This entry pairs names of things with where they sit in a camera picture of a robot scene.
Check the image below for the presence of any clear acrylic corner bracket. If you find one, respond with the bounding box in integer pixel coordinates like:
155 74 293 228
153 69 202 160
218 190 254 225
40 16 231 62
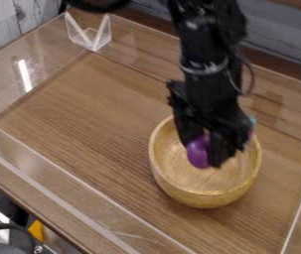
64 13 111 52

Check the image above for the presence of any purple toy eggplant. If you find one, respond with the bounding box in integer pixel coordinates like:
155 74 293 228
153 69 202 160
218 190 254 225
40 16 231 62
183 116 255 169

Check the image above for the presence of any clear acrylic tray wall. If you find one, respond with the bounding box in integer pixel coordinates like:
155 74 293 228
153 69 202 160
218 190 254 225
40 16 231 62
0 14 301 254

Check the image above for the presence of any brown wooden bowl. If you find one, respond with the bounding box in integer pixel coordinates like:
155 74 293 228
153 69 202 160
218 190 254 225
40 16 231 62
148 116 262 208

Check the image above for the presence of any yellow tag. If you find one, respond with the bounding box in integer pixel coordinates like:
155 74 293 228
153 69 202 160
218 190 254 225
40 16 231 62
28 220 45 241

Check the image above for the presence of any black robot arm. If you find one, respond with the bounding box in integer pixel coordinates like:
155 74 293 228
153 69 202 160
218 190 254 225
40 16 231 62
167 0 254 169

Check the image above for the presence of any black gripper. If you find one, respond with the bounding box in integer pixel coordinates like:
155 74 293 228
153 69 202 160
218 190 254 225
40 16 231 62
167 63 251 168

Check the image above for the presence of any black metal base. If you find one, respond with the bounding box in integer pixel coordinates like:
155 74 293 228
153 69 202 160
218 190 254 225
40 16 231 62
0 211 57 254

